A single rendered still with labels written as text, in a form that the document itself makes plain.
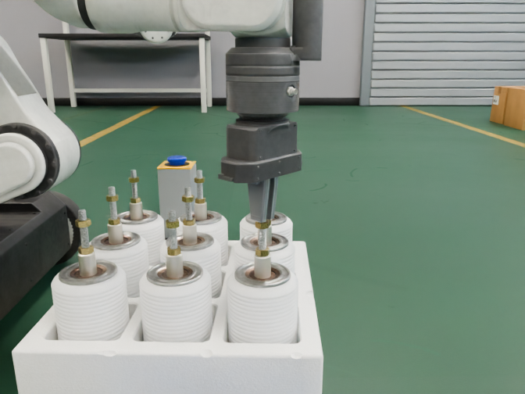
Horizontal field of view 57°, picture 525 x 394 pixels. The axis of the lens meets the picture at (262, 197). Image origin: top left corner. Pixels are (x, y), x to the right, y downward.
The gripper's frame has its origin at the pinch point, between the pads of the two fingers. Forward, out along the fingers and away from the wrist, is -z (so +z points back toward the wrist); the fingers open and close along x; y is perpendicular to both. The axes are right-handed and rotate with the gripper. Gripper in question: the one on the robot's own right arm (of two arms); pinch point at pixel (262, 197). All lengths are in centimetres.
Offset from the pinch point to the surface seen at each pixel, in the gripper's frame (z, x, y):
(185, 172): -5.6, -17.6, -37.0
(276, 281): -10.7, 0.6, 3.1
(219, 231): -12.2, -10.5, -19.6
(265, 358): -18.5, 5.5, 5.4
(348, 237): -36, -78, -34
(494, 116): -31, -403, -91
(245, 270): -10.7, 0.9, -2.2
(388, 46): 30, -469, -231
